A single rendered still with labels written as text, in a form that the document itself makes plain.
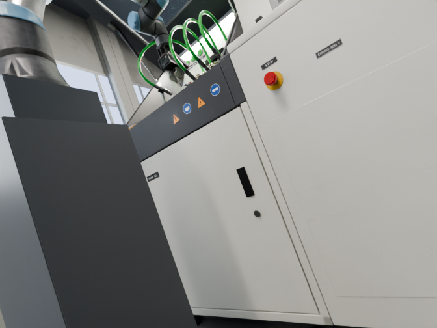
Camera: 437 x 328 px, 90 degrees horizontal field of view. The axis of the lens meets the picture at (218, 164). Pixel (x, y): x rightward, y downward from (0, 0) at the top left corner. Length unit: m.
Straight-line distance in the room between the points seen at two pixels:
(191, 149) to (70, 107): 0.42
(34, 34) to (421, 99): 0.87
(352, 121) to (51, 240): 0.66
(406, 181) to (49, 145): 0.74
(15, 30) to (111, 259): 0.52
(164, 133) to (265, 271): 0.64
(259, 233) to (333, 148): 0.35
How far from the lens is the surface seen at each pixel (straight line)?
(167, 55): 1.18
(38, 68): 0.64
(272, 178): 0.69
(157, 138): 0.96
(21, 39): 0.69
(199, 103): 0.81
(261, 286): 0.87
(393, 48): 0.67
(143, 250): 0.52
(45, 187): 0.45
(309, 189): 0.67
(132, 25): 1.22
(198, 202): 0.86
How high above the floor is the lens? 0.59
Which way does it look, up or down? 4 degrees up
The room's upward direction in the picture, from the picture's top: 20 degrees counter-clockwise
